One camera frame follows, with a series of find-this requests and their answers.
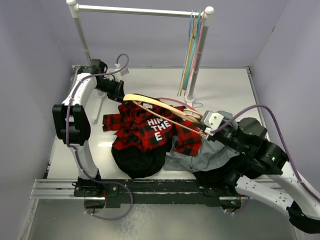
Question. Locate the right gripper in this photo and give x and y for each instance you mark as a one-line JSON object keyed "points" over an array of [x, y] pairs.
{"points": [[210, 137]]}

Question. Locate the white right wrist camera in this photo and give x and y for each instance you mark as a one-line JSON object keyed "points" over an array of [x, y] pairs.
{"points": [[211, 121]]}

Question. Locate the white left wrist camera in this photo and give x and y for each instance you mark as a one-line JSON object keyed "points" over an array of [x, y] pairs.
{"points": [[122, 71]]}

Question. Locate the black garment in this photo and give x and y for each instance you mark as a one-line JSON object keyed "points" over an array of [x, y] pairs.
{"points": [[138, 164], [238, 164]]}

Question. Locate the aluminium front rail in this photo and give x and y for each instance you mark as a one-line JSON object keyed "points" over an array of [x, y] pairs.
{"points": [[86, 188]]}

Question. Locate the teal plastic hanger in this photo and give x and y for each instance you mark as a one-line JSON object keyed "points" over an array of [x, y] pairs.
{"points": [[196, 29]]}

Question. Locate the red black plaid shirt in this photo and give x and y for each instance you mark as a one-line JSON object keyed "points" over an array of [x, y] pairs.
{"points": [[134, 126]]}

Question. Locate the yellow plastic hanger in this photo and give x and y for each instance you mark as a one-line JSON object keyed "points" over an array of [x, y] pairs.
{"points": [[190, 43]]}

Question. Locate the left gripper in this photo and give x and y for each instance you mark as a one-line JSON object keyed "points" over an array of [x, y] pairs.
{"points": [[118, 94]]}

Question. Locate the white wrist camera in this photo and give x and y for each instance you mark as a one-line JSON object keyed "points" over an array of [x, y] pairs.
{"points": [[122, 71], [211, 121]]}

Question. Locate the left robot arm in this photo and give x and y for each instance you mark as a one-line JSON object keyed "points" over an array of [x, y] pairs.
{"points": [[71, 123]]}

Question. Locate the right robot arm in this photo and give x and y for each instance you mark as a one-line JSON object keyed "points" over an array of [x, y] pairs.
{"points": [[299, 200]]}

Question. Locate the black garment right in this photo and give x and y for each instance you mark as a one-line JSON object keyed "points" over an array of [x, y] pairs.
{"points": [[238, 164]]}

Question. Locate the grey shirt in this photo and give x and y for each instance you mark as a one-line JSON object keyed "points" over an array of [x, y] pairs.
{"points": [[210, 156]]}

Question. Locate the pink plastic hanger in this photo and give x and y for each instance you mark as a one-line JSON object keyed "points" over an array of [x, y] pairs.
{"points": [[176, 101]]}

